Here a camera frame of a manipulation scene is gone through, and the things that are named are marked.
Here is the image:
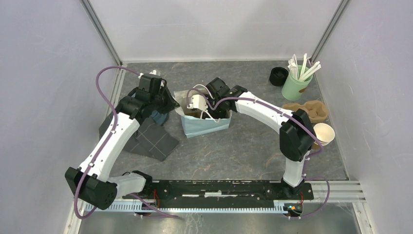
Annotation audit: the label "dark grey checked cloth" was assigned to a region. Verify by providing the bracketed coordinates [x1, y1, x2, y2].
[98, 110, 180, 162]

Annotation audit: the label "light blue paper bag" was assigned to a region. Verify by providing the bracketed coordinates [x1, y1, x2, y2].
[174, 84, 232, 138]

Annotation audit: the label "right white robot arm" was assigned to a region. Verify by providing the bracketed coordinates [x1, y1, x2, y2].
[206, 78, 316, 199]

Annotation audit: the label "green cup holder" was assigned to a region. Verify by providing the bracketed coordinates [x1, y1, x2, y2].
[282, 65, 313, 101]

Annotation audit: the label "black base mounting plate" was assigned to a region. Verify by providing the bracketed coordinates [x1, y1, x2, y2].
[138, 180, 314, 209]

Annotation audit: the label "blue crumpled cloth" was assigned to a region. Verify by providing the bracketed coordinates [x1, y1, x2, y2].
[151, 111, 169, 126]

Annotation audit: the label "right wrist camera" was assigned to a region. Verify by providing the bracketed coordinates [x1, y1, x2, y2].
[188, 95, 208, 111]

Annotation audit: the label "stack of black lids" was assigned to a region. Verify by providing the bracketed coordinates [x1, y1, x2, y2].
[269, 67, 289, 87]

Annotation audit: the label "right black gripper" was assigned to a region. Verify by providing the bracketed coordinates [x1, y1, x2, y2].
[202, 95, 226, 125]

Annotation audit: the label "brown pulp cup carrier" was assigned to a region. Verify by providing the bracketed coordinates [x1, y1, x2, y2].
[186, 111, 202, 118]

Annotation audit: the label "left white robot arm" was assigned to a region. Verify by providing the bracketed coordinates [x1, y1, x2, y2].
[64, 73, 179, 210]

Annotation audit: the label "stack of paper cups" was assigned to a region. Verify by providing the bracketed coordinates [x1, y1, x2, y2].
[314, 123, 335, 146]

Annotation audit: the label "white wrapped straws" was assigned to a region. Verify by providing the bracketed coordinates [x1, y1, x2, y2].
[287, 54, 321, 82]

